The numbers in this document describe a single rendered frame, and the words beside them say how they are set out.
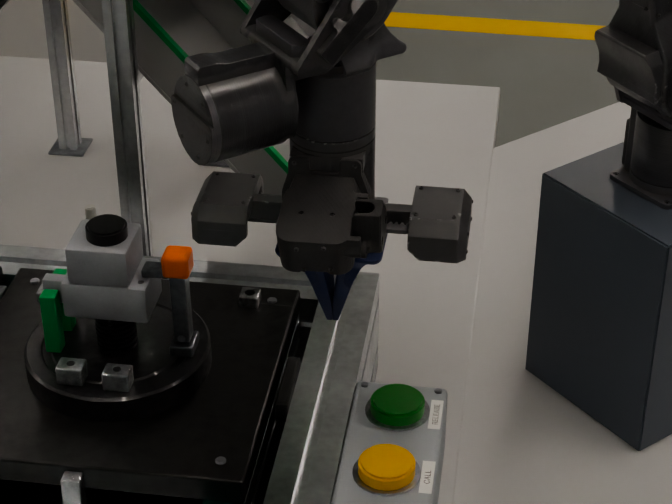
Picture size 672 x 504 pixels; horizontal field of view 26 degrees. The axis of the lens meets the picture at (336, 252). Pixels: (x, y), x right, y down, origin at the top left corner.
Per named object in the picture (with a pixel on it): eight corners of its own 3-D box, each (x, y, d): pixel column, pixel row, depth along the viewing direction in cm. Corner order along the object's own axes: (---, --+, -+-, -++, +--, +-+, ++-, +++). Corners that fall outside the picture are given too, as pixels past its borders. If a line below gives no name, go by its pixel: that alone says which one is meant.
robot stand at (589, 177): (753, 391, 126) (792, 191, 115) (638, 453, 119) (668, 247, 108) (635, 316, 136) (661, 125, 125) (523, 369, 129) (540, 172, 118)
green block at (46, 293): (66, 344, 110) (59, 289, 107) (61, 353, 109) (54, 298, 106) (50, 342, 110) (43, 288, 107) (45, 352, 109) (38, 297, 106)
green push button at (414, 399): (426, 405, 110) (427, 384, 109) (421, 439, 106) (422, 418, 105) (373, 400, 110) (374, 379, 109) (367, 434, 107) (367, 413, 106)
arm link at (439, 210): (204, 93, 100) (183, 135, 95) (477, 111, 97) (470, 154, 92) (210, 197, 104) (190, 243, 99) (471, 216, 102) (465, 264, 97)
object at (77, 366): (88, 374, 107) (87, 358, 106) (83, 387, 105) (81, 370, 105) (62, 372, 107) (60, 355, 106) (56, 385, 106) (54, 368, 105)
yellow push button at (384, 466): (417, 466, 104) (418, 444, 103) (411, 504, 101) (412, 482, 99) (361, 460, 104) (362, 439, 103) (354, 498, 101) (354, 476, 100)
